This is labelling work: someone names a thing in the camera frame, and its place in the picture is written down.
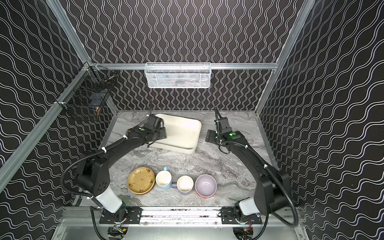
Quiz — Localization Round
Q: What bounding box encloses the white plastic bin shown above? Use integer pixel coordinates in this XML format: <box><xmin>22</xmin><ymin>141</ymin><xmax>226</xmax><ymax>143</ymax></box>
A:
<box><xmin>151</xmin><ymin>114</ymin><xmax>202</xmax><ymax>154</ymax></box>

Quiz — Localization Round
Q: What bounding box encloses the light blue mug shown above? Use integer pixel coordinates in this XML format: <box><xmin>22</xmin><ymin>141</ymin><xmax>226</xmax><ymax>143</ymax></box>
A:
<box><xmin>155</xmin><ymin>167</ymin><xmax>172</xmax><ymax>190</ymax></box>

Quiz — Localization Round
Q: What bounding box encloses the lavender bowl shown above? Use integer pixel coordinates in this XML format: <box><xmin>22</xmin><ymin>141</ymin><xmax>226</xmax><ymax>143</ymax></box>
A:
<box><xmin>195</xmin><ymin>175</ymin><xmax>218</xmax><ymax>199</ymax></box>

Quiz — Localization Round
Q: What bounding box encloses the yellow-brown ceramic plate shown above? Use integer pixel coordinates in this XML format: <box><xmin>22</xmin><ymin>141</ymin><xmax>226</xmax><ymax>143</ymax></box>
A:
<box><xmin>127</xmin><ymin>167</ymin><xmax>156</xmax><ymax>195</ymax></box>

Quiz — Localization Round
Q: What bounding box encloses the lavender mug white inside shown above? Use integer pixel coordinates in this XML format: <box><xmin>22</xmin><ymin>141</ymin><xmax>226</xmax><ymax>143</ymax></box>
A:
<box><xmin>171</xmin><ymin>176</ymin><xmax>194</xmax><ymax>194</ymax></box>

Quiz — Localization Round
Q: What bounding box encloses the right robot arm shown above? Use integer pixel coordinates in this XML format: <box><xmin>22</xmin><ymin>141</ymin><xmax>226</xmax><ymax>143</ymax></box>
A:
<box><xmin>206</xmin><ymin>109</ymin><xmax>299</xmax><ymax>228</ymax></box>

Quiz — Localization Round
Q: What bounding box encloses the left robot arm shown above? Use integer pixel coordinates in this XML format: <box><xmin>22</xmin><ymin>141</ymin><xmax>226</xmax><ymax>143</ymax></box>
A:
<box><xmin>75</xmin><ymin>115</ymin><xmax>167</xmax><ymax>223</ymax></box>

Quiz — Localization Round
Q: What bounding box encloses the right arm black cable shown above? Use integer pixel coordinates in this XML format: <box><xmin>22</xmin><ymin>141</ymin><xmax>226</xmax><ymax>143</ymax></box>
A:
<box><xmin>218</xmin><ymin>140</ymin><xmax>300</xmax><ymax>228</ymax></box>

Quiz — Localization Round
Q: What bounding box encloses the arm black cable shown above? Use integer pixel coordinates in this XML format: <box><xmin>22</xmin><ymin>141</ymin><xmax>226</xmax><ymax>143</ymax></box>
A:
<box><xmin>218</xmin><ymin>140</ymin><xmax>300</xmax><ymax>228</ymax></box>
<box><xmin>59</xmin><ymin>136</ymin><xmax>127</xmax><ymax>199</ymax></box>

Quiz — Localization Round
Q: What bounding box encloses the white wire mesh basket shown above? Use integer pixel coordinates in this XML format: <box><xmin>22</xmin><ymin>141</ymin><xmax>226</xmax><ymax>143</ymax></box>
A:
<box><xmin>145</xmin><ymin>62</ymin><xmax>212</xmax><ymax>89</ymax></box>

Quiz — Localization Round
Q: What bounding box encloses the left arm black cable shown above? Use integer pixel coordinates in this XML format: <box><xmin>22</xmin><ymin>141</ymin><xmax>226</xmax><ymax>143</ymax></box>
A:
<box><xmin>59</xmin><ymin>136</ymin><xmax>127</xmax><ymax>199</ymax></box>

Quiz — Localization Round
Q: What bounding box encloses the black wire basket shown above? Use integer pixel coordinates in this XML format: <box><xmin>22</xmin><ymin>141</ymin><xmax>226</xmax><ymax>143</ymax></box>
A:
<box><xmin>58</xmin><ymin>64</ymin><xmax>118</xmax><ymax>122</ymax></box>

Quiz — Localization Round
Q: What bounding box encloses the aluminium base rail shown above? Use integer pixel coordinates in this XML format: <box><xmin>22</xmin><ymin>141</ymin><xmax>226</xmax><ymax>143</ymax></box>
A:
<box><xmin>52</xmin><ymin>207</ymin><xmax>308</xmax><ymax>240</ymax></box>

